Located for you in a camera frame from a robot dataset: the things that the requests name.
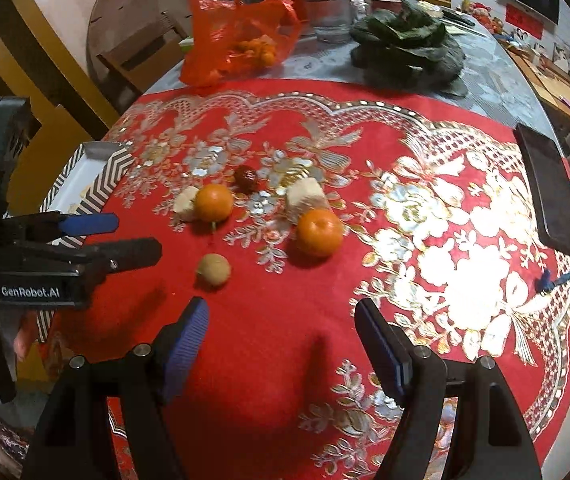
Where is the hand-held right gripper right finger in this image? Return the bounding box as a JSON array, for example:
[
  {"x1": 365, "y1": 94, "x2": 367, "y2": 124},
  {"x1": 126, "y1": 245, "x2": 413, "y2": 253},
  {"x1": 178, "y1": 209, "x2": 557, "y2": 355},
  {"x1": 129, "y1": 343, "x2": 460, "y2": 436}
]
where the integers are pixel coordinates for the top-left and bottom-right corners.
[{"x1": 354, "y1": 299, "x2": 540, "y2": 480}]

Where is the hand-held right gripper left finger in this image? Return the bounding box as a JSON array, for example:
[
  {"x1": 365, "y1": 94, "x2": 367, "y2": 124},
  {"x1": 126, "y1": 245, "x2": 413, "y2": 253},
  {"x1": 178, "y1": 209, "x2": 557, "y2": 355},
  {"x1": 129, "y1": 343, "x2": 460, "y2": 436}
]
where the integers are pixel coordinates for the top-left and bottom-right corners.
[{"x1": 22, "y1": 296, "x2": 210, "y2": 480}]

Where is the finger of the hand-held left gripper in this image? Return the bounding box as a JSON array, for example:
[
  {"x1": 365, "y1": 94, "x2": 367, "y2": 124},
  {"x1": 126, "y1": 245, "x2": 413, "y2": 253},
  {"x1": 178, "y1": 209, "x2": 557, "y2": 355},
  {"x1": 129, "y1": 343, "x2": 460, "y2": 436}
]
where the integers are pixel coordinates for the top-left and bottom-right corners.
[
  {"x1": 6, "y1": 211, "x2": 120, "y2": 244},
  {"x1": 25, "y1": 237, "x2": 163, "y2": 282}
]

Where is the white tray with chevron rim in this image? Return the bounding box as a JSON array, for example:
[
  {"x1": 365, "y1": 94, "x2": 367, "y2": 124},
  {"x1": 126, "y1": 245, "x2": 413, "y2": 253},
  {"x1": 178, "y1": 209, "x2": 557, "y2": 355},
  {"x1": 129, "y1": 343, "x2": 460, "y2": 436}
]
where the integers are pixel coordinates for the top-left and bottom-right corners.
[{"x1": 35, "y1": 141, "x2": 136, "y2": 346}]

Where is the tan longan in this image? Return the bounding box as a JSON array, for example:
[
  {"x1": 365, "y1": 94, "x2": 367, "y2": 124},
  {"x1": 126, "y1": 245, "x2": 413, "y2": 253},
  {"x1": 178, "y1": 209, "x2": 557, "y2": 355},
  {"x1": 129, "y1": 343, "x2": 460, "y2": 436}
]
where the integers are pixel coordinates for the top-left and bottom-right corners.
[{"x1": 195, "y1": 253, "x2": 230, "y2": 288}]

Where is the orange tangerine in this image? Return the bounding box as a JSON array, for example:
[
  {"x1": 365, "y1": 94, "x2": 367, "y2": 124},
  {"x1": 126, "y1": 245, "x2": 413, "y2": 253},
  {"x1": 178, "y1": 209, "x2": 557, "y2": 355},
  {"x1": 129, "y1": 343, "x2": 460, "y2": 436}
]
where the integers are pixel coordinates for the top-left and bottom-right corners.
[
  {"x1": 194, "y1": 183, "x2": 234, "y2": 223},
  {"x1": 296, "y1": 208, "x2": 344, "y2": 259}
]

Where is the red date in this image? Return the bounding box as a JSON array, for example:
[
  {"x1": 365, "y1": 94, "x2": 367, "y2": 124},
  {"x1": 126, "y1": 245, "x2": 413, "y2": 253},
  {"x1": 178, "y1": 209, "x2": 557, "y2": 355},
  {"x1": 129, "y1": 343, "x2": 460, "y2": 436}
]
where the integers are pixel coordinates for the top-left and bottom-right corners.
[{"x1": 234, "y1": 165, "x2": 259, "y2": 193}]

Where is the person's left hand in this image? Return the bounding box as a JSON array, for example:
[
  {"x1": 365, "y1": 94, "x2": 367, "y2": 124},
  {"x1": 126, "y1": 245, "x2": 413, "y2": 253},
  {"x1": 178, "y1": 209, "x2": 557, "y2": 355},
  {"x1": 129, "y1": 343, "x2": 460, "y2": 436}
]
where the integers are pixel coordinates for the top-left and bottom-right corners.
[{"x1": 0, "y1": 310, "x2": 40, "y2": 361}]

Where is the red floral tablecloth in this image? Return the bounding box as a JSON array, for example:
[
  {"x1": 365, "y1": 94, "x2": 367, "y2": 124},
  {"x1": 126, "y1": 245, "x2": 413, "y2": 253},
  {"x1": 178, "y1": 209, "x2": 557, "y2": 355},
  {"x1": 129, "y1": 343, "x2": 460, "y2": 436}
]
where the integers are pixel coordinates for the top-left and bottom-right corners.
[{"x1": 40, "y1": 77, "x2": 570, "y2": 480}]

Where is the dark wooden chair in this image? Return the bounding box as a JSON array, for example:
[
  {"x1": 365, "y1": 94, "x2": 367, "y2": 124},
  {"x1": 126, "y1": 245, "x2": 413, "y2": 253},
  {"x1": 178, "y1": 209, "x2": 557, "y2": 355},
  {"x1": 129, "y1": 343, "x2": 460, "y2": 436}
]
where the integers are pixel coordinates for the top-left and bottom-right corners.
[{"x1": 0, "y1": 0, "x2": 116, "y2": 211}]

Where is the red plastic bag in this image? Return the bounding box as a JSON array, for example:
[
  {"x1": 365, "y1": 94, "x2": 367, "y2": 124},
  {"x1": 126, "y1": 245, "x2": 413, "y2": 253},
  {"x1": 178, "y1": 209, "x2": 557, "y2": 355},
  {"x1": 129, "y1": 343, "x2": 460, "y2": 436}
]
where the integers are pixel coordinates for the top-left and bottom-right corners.
[{"x1": 180, "y1": 0, "x2": 303, "y2": 86}]

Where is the round wooden tabletop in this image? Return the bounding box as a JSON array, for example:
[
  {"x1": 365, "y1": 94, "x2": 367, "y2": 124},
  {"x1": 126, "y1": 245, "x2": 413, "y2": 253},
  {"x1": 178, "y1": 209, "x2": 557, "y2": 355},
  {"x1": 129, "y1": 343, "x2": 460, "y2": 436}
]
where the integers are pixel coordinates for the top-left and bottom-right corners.
[{"x1": 86, "y1": 0, "x2": 266, "y2": 96}]

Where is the black phone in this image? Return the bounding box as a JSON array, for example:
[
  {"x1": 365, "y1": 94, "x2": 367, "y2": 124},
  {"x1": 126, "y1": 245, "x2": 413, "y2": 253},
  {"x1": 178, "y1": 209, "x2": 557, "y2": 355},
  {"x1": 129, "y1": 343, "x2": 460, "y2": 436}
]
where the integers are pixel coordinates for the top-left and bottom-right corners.
[{"x1": 513, "y1": 122, "x2": 570, "y2": 258}]

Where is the pile of small tangerines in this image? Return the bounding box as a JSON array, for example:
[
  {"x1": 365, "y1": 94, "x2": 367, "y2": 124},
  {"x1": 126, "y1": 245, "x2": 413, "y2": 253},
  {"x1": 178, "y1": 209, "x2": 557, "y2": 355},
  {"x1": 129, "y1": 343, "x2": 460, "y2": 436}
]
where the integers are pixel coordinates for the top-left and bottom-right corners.
[{"x1": 232, "y1": 35, "x2": 278, "y2": 66}]

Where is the grey patterned tablecloth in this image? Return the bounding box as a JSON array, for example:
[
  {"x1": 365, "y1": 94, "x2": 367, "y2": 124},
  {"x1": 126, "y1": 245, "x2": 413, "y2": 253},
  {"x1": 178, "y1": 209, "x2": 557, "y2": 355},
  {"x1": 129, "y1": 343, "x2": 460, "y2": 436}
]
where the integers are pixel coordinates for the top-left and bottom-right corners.
[{"x1": 157, "y1": 7, "x2": 566, "y2": 141}]

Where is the glass jar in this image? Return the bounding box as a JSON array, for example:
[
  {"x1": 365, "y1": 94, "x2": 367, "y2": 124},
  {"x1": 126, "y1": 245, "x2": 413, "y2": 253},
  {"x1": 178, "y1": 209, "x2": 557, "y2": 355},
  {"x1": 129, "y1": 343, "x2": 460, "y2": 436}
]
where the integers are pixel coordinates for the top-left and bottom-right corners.
[{"x1": 305, "y1": 0, "x2": 356, "y2": 43}]

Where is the green leafy vegetable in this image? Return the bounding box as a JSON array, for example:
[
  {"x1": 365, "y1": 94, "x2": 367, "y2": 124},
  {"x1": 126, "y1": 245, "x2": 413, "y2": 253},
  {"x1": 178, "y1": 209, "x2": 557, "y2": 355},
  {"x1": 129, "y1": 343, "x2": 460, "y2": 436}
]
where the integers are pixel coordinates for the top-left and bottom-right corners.
[{"x1": 350, "y1": 0, "x2": 468, "y2": 96}]

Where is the wooden side table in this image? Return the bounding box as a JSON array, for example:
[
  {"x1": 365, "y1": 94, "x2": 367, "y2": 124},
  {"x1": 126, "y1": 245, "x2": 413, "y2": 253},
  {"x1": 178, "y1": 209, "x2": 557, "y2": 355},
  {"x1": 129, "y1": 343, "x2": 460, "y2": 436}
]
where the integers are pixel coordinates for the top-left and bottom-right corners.
[{"x1": 502, "y1": 40, "x2": 570, "y2": 123}]

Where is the red paper banner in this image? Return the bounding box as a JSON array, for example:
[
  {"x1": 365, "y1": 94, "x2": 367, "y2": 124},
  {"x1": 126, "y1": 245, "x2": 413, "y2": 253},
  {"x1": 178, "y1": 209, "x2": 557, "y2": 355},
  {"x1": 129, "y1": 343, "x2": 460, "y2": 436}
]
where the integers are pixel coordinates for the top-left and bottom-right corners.
[{"x1": 505, "y1": 4, "x2": 546, "y2": 40}]

